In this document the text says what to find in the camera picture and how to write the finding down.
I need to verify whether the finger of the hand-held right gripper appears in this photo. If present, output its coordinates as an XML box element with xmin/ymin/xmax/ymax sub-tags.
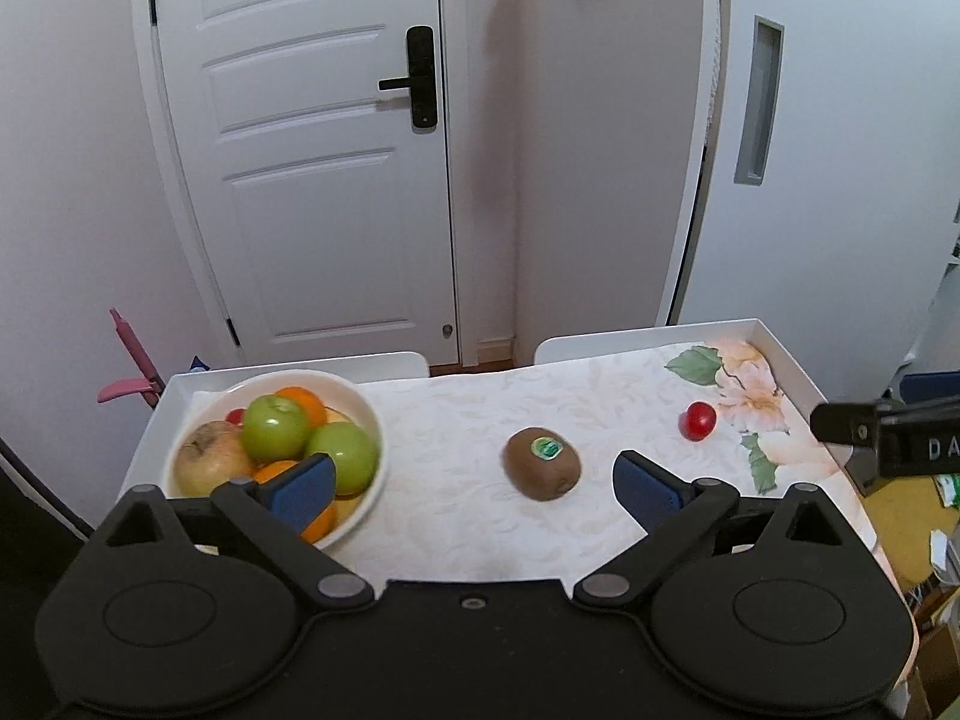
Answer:
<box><xmin>810</xmin><ymin>399</ymin><xmax>882</xmax><ymax>445</ymax></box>
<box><xmin>898</xmin><ymin>371</ymin><xmax>960</xmax><ymax>402</ymax></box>

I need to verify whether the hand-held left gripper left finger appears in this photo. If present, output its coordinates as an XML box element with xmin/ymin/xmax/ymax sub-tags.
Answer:
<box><xmin>90</xmin><ymin>452</ymin><xmax>376</xmax><ymax>605</ymax></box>

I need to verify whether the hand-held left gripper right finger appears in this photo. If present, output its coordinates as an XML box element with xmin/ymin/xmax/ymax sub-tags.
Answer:
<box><xmin>574</xmin><ymin>450</ymin><xmax>871</xmax><ymax>605</ymax></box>

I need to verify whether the orange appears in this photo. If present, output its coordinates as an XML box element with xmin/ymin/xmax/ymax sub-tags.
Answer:
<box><xmin>274</xmin><ymin>386</ymin><xmax>329</xmax><ymax>428</ymax></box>
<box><xmin>251</xmin><ymin>459</ymin><xmax>340</xmax><ymax>545</ymax></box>

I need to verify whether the green apple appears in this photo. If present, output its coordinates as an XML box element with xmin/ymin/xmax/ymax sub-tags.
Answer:
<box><xmin>304</xmin><ymin>421</ymin><xmax>380</xmax><ymax>496</ymax></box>
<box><xmin>241</xmin><ymin>395</ymin><xmax>312</xmax><ymax>464</ymax></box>

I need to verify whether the yellow brown apple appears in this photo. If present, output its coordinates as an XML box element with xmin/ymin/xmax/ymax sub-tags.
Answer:
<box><xmin>174</xmin><ymin>420</ymin><xmax>257</xmax><ymax>497</ymax></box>

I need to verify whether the brown kiwi with green sticker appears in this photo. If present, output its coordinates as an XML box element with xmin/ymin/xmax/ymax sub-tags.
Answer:
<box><xmin>502</xmin><ymin>427</ymin><xmax>583</xmax><ymax>502</ymax></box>

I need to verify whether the white bowl with yellow pattern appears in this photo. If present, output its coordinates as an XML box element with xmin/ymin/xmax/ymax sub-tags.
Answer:
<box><xmin>161</xmin><ymin>369</ymin><xmax>389</xmax><ymax>550</ymax></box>

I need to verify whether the mustard yellow mat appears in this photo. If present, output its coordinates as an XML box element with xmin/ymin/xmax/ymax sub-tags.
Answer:
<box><xmin>855</xmin><ymin>474</ymin><xmax>950</xmax><ymax>590</ymax></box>

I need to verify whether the white rimmed tray table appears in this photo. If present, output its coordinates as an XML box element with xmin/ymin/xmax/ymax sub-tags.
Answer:
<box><xmin>120</xmin><ymin>317</ymin><xmax>830</xmax><ymax>500</ymax></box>

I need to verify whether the floral white tablecloth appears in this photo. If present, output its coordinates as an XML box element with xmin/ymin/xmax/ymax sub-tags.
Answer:
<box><xmin>184</xmin><ymin>337</ymin><xmax>882</xmax><ymax>582</ymax></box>

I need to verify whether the white sliding door panel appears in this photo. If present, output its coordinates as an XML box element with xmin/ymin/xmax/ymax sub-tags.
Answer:
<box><xmin>660</xmin><ymin>0</ymin><xmax>960</xmax><ymax>406</ymax></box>

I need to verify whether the cardboard box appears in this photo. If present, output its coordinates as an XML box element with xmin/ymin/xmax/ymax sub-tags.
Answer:
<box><xmin>904</xmin><ymin>600</ymin><xmax>950</xmax><ymax>720</ymax></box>

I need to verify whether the white panelled door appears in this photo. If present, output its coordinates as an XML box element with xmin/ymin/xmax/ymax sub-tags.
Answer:
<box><xmin>131</xmin><ymin>0</ymin><xmax>462</xmax><ymax>368</ymax></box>

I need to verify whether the dark cloth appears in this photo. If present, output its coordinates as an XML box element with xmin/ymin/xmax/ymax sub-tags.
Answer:
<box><xmin>0</xmin><ymin>436</ymin><xmax>95</xmax><ymax>601</ymax></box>

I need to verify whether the pink long-handled tool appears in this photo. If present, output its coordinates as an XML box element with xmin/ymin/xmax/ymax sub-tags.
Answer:
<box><xmin>97</xmin><ymin>307</ymin><xmax>166</xmax><ymax>412</ymax></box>

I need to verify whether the grey recessed door handle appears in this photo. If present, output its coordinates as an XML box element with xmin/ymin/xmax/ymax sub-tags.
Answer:
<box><xmin>733</xmin><ymin>15</ymin><xmax>785</xmax><ymax>185</ymax></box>

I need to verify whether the black door handle lock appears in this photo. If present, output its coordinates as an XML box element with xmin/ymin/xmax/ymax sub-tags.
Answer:
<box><xmin>379</xmin><ymin>25</ymin><xmax>440</xmax><ymax>128</ymax></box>

